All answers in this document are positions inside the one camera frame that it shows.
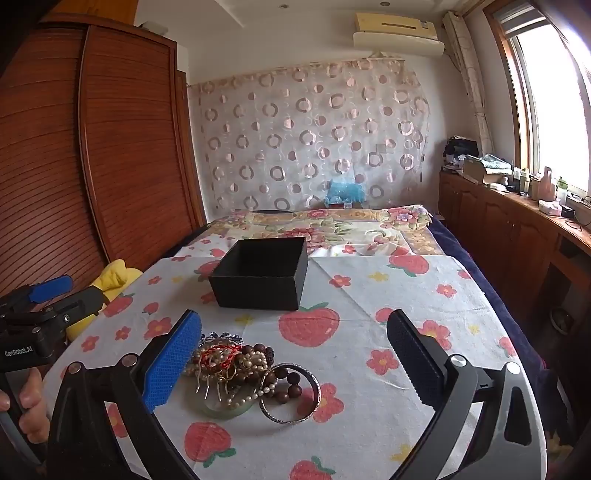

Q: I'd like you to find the wooden wardrobe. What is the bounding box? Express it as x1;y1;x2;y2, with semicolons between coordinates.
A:
0;13;208;306

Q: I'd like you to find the wooden cabinet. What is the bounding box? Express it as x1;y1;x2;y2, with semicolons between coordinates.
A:
437;169;591;352

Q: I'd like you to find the person's left hand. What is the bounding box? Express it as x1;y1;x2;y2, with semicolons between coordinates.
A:
0;367;51;445

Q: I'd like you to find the yellow plush toy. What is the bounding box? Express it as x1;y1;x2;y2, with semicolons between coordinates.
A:
65;259;143;343

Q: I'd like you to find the white pearl necklace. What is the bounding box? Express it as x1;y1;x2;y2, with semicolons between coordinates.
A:
193;344;279;409

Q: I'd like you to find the wall air conditioner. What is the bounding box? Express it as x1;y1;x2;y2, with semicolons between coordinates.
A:
353;11;447;57

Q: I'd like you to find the open cardboard box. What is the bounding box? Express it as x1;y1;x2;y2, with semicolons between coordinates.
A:
462;154;513;186

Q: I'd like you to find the brown wooden bead bracelet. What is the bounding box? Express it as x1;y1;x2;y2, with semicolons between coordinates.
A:
240;342;304;407

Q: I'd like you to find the blue plastic bag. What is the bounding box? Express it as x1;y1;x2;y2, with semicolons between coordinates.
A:
324;177;366;206

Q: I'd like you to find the pale green jade bangle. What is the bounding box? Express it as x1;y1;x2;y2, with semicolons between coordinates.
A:
203;387;256;419

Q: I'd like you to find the silver bangle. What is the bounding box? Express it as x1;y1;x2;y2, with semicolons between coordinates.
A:
259;363;321;425

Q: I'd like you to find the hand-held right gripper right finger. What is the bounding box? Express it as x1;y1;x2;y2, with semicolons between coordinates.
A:
387;309;549;480

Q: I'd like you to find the pale patterned window curtain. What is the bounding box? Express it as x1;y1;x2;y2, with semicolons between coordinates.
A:
442;11;493;158

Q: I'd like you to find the metal bowl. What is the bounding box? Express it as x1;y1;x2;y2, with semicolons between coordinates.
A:
551;308;574;334

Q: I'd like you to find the circle pattern wall curtain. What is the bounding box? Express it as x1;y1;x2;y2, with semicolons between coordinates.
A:
186;56;433;216

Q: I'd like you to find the strawberry print cloth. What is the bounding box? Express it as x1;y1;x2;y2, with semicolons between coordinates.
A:
48;226;551;480

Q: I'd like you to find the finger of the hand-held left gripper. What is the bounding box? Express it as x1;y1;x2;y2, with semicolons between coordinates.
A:
0;275;74;317
44;286;110;334

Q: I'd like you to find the black cardboard box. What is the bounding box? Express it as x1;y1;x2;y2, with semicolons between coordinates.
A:
208;237;309;311

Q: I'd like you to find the red string bracelet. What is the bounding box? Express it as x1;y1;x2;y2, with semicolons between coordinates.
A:
205;344;244;374

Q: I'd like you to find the pile of dark clothes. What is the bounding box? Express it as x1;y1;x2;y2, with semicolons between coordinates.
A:
443;135;481;167

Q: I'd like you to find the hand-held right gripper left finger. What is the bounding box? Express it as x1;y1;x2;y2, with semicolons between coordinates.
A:
46;309;204;480

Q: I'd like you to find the window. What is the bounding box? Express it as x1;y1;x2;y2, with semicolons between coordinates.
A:
484;0;591;200

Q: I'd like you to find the floral blanket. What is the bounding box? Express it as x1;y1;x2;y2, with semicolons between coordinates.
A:
208;204;447;259

